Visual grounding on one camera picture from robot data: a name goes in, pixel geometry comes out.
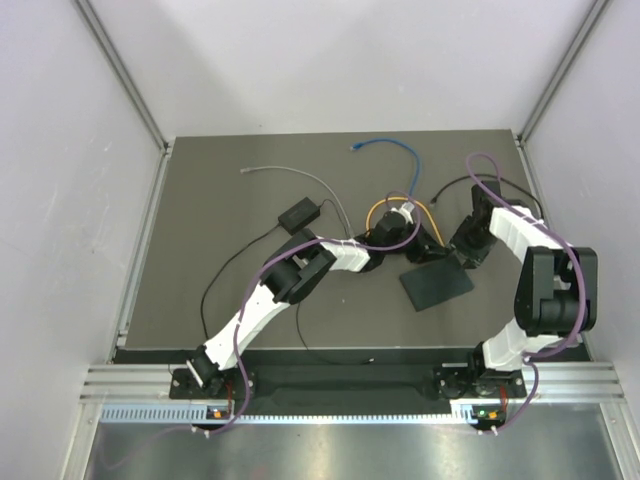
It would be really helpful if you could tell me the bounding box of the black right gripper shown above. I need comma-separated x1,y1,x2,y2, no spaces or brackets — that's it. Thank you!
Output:
445,215,497,269

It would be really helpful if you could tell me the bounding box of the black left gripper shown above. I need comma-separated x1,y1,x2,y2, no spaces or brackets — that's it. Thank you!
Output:
381,218,445,262

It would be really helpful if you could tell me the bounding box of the dark grey network switch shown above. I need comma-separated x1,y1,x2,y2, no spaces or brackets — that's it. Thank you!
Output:
399,256,474,312

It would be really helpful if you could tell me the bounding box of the black ethernet cable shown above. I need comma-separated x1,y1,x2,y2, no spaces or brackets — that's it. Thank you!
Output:
429,173,544,214

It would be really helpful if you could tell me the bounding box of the yellow ethernet cable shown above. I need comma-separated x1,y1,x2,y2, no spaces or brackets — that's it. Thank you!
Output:
366,197,445,247

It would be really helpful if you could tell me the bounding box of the blue ethernet cable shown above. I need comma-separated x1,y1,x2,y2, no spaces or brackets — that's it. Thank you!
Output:
350,138,422,199

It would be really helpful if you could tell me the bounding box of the grey ethernet cable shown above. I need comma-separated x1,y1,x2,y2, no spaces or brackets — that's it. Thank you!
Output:
240,164,354,236

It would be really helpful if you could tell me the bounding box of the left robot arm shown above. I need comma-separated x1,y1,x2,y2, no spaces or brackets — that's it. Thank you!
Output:
186,201,449,397

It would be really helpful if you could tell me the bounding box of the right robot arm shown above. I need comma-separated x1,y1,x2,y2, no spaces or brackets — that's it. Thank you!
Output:
450,181,598,397

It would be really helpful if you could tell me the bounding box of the black power adapter brick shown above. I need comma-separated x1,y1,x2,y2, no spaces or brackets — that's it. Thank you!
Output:
278,197,320,235

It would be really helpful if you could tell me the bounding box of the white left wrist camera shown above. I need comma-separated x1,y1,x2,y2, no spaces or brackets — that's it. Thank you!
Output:
393,202,415,223

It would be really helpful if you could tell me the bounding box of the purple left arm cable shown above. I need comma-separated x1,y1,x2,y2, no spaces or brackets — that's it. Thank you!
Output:
234,188,424,436

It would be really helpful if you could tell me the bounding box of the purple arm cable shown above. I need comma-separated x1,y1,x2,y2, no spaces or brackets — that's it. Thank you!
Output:
464,152,587,436
234,188,424,436

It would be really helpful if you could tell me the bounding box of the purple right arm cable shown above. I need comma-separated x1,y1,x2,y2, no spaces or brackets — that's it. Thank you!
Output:
464,152,587,436

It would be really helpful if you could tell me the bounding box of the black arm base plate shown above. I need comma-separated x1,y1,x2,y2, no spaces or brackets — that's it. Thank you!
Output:
170,362,526,406

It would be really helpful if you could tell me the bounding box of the grey slotted cable duct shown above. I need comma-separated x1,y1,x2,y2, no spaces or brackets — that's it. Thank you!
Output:
99,404,501,426

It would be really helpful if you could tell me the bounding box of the black usb cable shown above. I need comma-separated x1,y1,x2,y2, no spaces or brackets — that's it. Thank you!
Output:
199,224,286,341

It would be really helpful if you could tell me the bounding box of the aluminium frame rail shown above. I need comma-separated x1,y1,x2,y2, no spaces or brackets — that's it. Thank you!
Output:
80,362,624,404

